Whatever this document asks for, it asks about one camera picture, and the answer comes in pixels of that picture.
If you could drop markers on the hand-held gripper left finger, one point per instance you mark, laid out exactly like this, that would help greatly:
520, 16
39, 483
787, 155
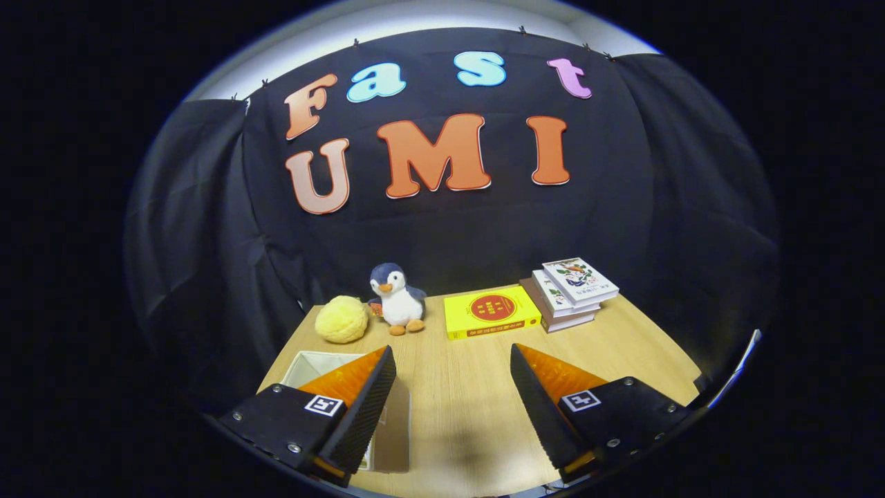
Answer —
363, 415

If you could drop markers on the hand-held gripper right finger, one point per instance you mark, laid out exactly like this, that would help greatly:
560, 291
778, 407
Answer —
543, 415

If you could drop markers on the beige fabric storage box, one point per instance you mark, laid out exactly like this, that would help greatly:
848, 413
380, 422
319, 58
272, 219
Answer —
318, 363

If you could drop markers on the brown cover book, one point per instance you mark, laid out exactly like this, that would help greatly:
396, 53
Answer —
567, 324

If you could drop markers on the yellow plush ball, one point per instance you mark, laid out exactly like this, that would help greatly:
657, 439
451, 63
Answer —
341, 319

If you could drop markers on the yellow book with red circle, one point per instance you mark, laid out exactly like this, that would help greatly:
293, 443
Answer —
491, 311

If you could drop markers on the white book with green print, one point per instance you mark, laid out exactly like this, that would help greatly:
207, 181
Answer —
553, 297

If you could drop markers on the penguin plush toy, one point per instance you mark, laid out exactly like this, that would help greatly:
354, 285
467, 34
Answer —
397, 301

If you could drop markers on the white book with illustrated cover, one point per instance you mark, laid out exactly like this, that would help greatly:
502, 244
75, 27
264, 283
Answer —
579, 277

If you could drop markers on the black backdrop cloth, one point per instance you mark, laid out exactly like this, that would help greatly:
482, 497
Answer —
622, 228

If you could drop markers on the white panel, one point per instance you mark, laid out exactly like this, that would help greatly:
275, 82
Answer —
743, 360

